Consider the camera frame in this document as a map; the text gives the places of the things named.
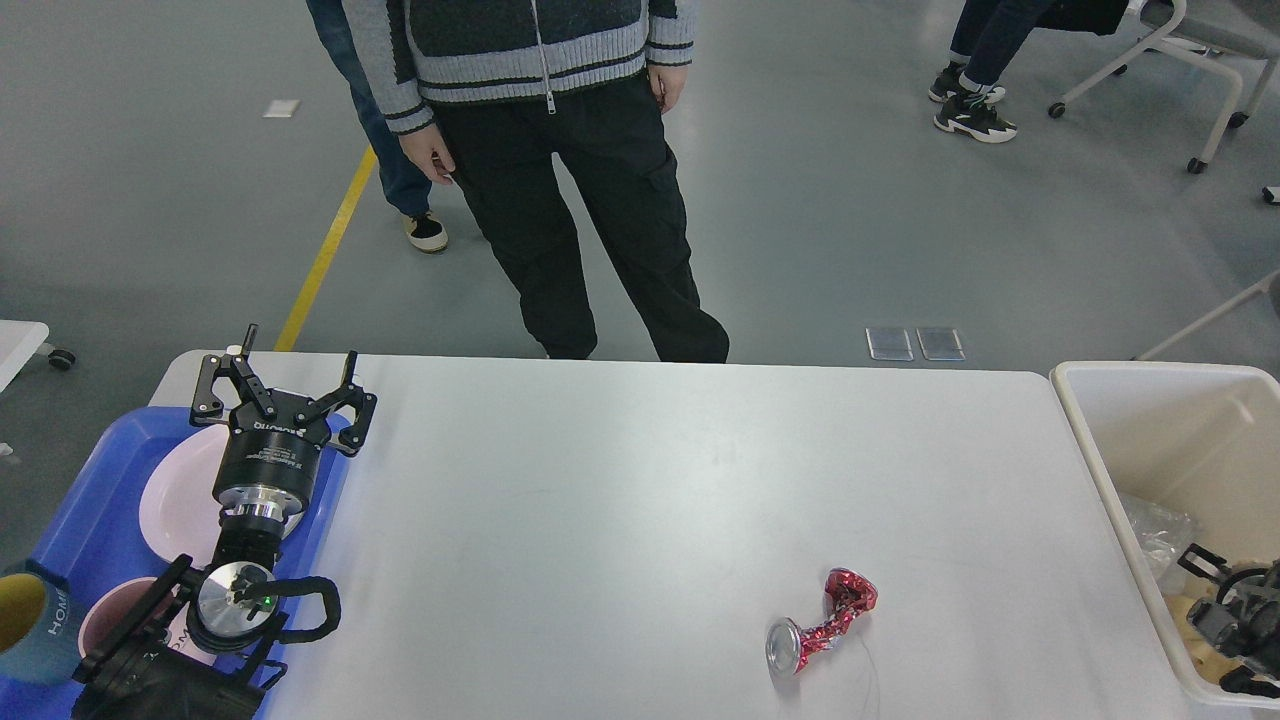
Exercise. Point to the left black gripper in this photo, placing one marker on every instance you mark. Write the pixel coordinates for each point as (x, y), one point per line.
(270, 460)

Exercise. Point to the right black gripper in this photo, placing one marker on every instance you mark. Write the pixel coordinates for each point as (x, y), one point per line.
(1240, 621)

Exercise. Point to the large foil sheet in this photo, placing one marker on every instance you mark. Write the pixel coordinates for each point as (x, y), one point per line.
(1163, 536)

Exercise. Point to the pink plate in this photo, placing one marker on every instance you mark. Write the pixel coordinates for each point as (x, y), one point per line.
(179, 516)

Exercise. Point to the pink mug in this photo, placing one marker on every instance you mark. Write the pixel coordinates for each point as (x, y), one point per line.
(111, 610)

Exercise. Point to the dark teal mug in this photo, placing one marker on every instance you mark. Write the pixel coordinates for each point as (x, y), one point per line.
(40, 624)

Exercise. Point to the crushed red can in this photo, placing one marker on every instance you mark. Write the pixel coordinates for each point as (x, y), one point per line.
(789, 647)

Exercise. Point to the brown paper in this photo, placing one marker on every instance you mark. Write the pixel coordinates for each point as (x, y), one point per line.
(1208, 662)

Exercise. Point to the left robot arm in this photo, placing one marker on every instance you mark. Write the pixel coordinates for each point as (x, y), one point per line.
(197, 644)

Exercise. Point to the beige plastic bin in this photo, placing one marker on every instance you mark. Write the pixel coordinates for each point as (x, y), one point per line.
(1201, 439)

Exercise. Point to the person in blue jeans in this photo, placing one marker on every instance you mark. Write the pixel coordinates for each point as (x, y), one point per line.
(405, 187)

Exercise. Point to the white side table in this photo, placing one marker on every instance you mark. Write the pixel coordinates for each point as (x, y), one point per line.
(20, 341)

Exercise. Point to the right floor plate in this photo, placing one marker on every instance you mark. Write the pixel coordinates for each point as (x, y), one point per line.
(941, 344)

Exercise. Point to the floor plate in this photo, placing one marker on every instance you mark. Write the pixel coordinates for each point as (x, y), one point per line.
(941, 344)
(890, 344)

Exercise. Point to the left floor plate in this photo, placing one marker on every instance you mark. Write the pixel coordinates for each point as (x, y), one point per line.
(890, 344)

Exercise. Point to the person in dark jeans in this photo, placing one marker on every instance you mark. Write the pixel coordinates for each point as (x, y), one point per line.
(987, 36)

